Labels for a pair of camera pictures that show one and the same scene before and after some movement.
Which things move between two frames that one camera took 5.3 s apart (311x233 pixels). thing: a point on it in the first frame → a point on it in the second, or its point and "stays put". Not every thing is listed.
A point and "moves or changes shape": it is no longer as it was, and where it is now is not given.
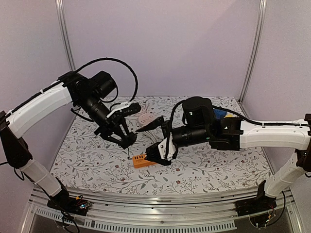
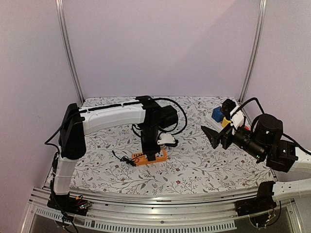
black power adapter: (129, 140) moves or changes shape
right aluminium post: (251, 64) stays put
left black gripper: (112, 125) → (146, 149)
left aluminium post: (60, 5) stays put
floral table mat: (87, 157) stays put
